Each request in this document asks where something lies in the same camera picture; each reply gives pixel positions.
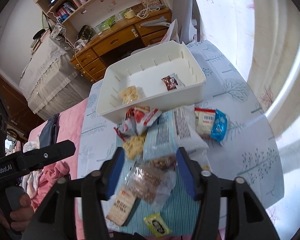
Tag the cream mug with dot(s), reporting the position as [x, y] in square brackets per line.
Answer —
[129, 14]

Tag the floral sheer curtain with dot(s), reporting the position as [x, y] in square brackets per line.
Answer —
[262, 39]

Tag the pink bed quilt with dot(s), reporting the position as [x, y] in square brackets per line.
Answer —
[70, 126]

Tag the blue white candy packet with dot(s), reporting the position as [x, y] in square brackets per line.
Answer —
[211, 124]

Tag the dark blue jeans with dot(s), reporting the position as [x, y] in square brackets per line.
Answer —
[49, 133]

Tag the white plastic storage bin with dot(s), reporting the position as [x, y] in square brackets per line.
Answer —
[145, 70]

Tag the pink crumpled garment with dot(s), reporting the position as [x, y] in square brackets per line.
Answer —
[39, 182]

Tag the clear brown cake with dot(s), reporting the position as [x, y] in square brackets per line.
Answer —
[151, 184]

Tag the person's left hand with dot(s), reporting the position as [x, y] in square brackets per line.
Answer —
[20, 217]

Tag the wooden bookshelf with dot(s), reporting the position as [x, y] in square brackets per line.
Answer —
[74, 14]

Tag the white plastic bag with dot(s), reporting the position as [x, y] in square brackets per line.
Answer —
[172, 33]

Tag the green label rice puff pack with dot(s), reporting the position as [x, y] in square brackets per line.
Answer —
[129, 95]

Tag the dark red chocolate packet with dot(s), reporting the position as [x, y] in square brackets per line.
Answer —
[172, 82]

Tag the grey office chair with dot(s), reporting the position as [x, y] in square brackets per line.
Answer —
[187, 14]

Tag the lace covered cabinet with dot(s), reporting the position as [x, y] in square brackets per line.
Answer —
[50, 83]

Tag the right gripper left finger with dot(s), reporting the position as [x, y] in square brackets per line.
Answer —
[55, 217]

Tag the tree print tablecloth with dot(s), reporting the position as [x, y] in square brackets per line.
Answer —
[242, 145]

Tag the teal striped placemat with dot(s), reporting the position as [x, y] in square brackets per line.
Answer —
[122, 182]

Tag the wooden desk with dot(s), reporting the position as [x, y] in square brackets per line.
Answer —
[117, 43]

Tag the white power strip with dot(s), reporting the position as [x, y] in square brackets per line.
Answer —
[79, 44]

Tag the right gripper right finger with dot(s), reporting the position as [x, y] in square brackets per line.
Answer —
[246, 217]

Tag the yellow rice puff pack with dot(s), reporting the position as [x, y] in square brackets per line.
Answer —
[134, 147]

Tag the small nut snack packet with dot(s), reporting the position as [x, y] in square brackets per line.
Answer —
[164, 163]

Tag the beige soda cracker packet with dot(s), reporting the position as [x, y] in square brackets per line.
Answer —
[121, 206]

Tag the silver red snack bag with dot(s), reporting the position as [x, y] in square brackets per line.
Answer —
[137, 121]

